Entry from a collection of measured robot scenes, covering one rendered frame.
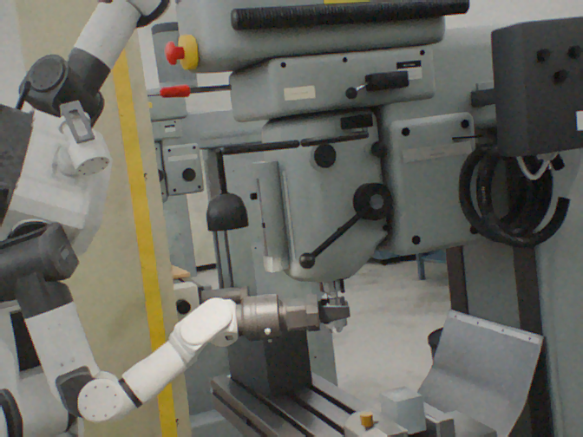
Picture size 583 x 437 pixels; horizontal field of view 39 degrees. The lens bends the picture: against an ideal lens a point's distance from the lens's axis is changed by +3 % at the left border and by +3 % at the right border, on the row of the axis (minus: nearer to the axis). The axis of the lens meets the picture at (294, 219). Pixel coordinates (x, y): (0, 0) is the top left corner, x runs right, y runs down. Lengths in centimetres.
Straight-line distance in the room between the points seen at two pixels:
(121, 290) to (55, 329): 169
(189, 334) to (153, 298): 171
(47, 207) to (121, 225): 159
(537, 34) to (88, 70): 94
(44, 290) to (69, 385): 18
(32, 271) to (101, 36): 57
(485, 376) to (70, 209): 91
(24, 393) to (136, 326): 132
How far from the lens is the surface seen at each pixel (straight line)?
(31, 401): 200
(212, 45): 140
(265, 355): 191
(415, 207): 153
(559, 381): 171
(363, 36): 148
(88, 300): 321
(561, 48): 140
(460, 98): 159
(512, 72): 137
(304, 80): 143
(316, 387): 197
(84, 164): 158
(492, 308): 180
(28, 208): 162
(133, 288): 324
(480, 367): 180
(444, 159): 156
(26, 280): 155
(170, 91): 156
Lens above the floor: 160
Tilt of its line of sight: 6 degrees down
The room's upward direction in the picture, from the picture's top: 7 degrees counter-clockwise
